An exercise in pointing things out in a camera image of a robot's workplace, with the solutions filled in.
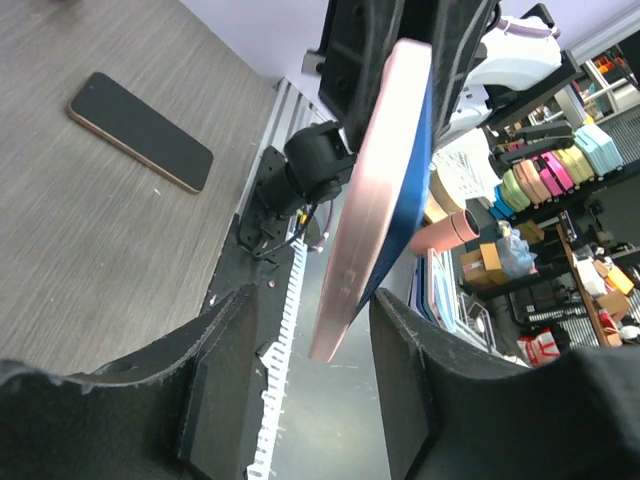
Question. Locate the pink phone case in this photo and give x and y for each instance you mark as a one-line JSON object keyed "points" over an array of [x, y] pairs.
{"points": [[372, 195]]}

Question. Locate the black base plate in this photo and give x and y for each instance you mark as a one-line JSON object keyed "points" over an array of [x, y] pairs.
{"points": [[250, 260]]}

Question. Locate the black phone gold edge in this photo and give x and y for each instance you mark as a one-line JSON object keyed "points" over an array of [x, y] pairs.
{"points": [[114, 114]]}

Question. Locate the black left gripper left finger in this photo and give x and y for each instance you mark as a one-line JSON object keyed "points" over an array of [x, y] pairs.
{"points": [[176, 409]]}

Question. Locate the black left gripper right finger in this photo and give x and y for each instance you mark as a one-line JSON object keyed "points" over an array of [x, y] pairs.
{"points": [[452, 411]]}

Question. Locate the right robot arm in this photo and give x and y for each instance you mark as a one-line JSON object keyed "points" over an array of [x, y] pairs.
{"points": [[515, 57]]}

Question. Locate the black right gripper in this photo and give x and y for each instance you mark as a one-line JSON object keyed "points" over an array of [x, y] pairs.
{"points": [[362, 35]]}

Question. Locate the white slotted cable duct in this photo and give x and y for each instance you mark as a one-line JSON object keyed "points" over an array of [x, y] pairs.
{"points": [[276, 361]]}

